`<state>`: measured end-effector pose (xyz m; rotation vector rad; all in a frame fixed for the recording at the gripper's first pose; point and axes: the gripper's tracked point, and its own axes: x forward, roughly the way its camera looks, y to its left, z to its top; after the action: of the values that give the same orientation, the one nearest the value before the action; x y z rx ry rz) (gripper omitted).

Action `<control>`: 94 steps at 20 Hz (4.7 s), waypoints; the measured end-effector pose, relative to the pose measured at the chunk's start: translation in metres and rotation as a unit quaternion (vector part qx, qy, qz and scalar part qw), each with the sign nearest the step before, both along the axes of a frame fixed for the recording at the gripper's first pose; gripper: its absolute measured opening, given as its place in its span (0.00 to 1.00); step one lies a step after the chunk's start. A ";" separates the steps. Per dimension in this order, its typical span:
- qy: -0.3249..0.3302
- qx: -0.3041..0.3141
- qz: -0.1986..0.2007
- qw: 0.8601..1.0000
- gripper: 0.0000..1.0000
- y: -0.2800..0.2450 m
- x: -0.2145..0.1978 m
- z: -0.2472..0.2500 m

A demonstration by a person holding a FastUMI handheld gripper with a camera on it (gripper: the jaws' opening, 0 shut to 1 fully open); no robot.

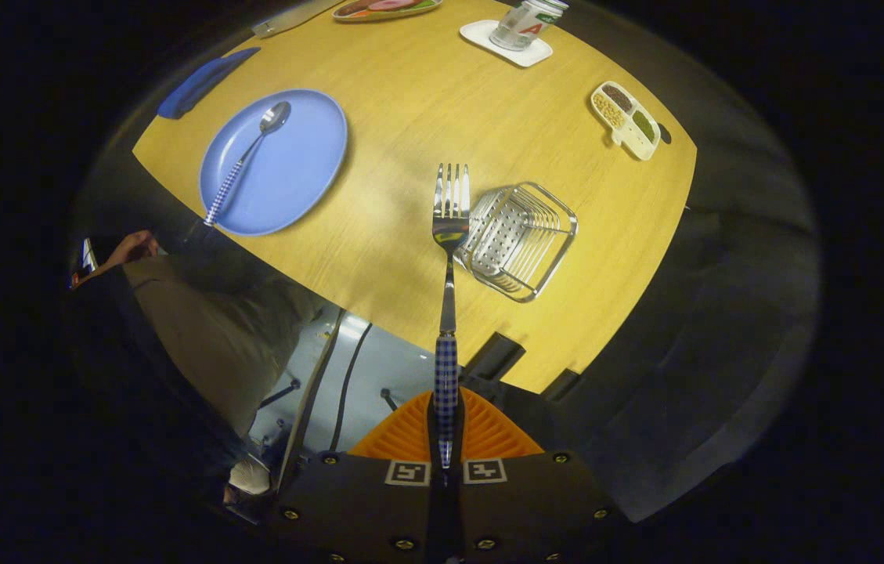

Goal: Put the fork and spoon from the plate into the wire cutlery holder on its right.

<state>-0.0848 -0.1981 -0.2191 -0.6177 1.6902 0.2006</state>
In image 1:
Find black table bracket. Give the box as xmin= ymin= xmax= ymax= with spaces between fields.
xmin=461 ymin=331 xmax=527 ymax=385
xmin=543 ymin=368 xmax=582 ymax=402

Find person's khaki trousers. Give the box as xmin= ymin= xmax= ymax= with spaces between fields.
xmin=122 ymin=255 xmax=329 ymax=436

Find grey table leg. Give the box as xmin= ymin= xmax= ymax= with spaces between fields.
xmin=279 ymin=308 xmax=346 ymax=493

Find blue folded cloth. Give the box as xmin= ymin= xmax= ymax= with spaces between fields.
xmin=157 ymin=47 xmax=262 ymax=120

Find fork with blue checked handle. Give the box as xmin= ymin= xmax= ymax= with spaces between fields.
xmin=431 ymin=163 xmax=471 ymax=471

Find plate of toy food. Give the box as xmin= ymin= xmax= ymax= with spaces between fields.
xmin=332 ymin=0 xmax=443 ymax=23

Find small clear drink bottle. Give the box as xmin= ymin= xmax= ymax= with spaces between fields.
xmin=489 ymin=0 xmax=570 ymax=52

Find spoon with blue checked handle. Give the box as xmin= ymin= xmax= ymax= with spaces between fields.
xmin=204 ymin=100 xmax=292 ymax=228

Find white square coaster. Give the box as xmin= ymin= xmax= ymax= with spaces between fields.
xmin=460 ymin=20 xmax=554 ymax=68

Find person's white shoe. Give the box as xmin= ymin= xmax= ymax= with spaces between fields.
xmin=226 ymin=457 xmax=274 ymax=496

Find blue round plate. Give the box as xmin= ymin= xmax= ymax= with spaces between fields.
xmin=199 ymin=89 xmax=349 ymax=237

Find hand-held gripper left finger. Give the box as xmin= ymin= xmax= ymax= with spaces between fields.
xmin=273 ymin=388 xmax=442 ymax=564

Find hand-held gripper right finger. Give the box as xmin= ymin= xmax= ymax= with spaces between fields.
xmin=442 ymin=386 xmax=622 ymax=564

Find metal wire cutlery rack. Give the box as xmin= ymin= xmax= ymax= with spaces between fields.
xmin=455 ymin=182 xmax=579 ymax=303

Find black floor cable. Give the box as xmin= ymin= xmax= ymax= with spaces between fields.
xmin=330 ymin=321 xmax=373 ymax=453

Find smartphone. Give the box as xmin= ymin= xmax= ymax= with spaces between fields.
xmin=70 ymin=237 xmax=98 ymax=287

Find white divided bean tray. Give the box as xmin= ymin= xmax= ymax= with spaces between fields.
xmin=590 ymin=81 xmax=662 ymax=162

